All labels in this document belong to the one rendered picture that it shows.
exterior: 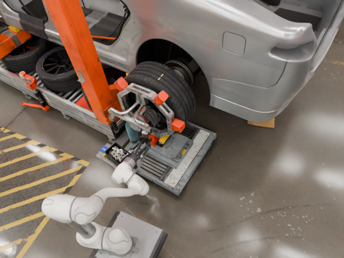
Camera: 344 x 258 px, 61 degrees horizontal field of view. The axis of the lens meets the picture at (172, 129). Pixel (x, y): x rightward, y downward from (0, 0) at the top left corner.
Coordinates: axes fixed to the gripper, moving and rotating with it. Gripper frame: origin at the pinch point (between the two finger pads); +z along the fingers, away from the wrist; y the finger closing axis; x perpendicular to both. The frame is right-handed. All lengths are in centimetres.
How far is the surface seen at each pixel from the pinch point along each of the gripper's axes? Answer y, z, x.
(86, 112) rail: -104, 21, -44
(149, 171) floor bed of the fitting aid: -19, 10, -82
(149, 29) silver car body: -33, 64, 54
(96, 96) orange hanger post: -61, 12, 10
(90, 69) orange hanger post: -60, 15, 38
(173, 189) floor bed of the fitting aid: 17, 3, -75
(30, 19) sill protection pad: -209, 66, 14
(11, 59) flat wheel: -243, 34, -34
